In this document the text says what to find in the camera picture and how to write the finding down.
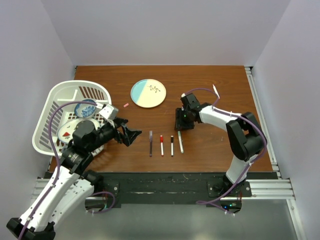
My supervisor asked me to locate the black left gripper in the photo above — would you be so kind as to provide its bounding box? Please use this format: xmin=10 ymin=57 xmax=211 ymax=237
xmin=87 ymin=116 xmax=141 ymax=152

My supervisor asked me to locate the grey silver pen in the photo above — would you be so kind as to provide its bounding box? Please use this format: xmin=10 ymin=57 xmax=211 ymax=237
xmin=170 ymin=135 xmax=174 ymax=157

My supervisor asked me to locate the white black-tip marker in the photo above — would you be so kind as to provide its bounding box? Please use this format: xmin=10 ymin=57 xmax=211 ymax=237
xmin=177 ymin=130 xmax=184 ymax=154

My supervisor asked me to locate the purple pen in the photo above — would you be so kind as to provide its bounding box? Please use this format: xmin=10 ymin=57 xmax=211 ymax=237
xmin=149 ymin=130 xmax=153 ymax=157

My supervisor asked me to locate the red marker pen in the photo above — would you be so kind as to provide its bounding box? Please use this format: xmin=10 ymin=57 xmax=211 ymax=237
xmin=160 ymin=135 xmax=164 ymax=157

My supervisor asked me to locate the pink marker pen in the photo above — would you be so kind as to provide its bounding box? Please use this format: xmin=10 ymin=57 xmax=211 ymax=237
xmin=212 ymin=84 xmax=220 ymax=99

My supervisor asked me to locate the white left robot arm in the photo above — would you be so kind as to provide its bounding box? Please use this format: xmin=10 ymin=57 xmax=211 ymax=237
xmin=6 ymin=118 xmax=142 ymax=240

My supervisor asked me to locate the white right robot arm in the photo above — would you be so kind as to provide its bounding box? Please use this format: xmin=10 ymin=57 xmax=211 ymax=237
xmin=174 ymin=93 xmax=267 ymax=197

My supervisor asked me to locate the cream and teal plate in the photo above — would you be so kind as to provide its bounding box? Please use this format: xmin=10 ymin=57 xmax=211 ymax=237
xmin=130 ymin=79 xmax=167 ymax=109

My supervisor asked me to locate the blue patterned bowl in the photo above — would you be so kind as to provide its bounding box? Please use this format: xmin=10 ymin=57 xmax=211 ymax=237
xmin=74 ymin=99 xmax=96 ymax=119

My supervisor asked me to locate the white plastic dish basket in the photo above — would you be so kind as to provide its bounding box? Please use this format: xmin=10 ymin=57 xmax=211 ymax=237
xmin=31 ymin=79 xmax=114 ymax=157

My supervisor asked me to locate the watermelon patterned plate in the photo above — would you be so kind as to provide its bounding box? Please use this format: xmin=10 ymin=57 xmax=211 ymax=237
xmin=57 ymin=118 xmax=101 ymax=144

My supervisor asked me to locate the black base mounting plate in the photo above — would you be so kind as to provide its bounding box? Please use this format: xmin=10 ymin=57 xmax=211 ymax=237
xmin=74 ymin=171 xmax=253 ymax=210

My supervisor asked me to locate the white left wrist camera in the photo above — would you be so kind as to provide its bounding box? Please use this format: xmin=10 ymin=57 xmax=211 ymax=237
xmin=99 ymin=104 xmax=119 ymax=127

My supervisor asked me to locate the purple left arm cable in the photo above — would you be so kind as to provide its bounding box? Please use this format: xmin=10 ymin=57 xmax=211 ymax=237
xmin=17 ymin=100 xmax=106 ymax=238

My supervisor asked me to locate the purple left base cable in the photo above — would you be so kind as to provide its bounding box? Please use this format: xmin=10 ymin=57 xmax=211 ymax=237
xmin=84 ymin=191 xmax=116 ymax=215

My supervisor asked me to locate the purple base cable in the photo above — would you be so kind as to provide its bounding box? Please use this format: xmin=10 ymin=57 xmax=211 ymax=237
xmin=196 ymin=198 xmax=236 ymax=216
xmin=84 ymin=191 xmax=116 ymax=215

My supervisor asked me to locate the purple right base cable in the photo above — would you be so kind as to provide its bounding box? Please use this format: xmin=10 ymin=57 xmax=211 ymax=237
xmin=196 ymin=198 xmax=236 ymax=216

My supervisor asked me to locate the aluminium frame rail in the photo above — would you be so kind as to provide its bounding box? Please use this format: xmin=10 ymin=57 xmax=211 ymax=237
xmin=244 ymin=66 xmax=295 ymax=201

